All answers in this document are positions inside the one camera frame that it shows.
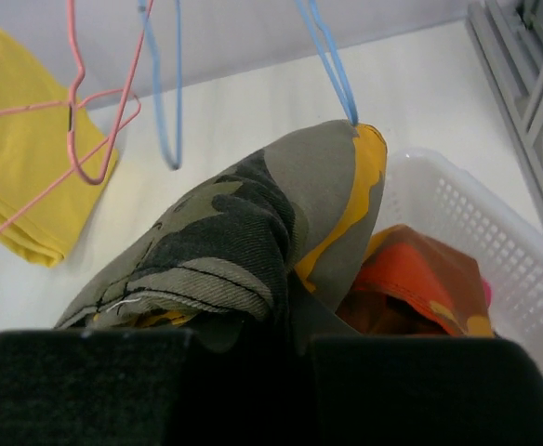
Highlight pink hanger with camouflage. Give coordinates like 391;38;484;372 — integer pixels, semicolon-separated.
0;88;141;234

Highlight pink trousers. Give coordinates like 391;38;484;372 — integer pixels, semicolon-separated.
482;279;492;307

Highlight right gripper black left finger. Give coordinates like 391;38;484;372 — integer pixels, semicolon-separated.
0;316;244;445

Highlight yellow trousers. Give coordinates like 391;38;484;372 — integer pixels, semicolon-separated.
0;29;104;268

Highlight pink wire hanger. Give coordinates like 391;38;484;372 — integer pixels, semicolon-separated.
67;0;153;186

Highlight orange camouflage trousers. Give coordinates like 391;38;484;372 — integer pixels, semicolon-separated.
336;225;495;338

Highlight blue hanger with blue trousers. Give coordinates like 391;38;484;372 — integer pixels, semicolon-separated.
137;0;183;171

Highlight aluminium frame structure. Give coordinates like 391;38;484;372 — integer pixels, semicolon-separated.
467;1;543;224

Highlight blue hanger with orange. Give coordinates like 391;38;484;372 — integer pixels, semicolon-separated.
295;0;359;125

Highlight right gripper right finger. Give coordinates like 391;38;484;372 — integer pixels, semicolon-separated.
289;276;543;445

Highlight green camouflage trousers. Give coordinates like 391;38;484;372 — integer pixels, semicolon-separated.
57;120;388;330

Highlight white plastic basket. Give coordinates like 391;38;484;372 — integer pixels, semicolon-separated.
376;149;543;373

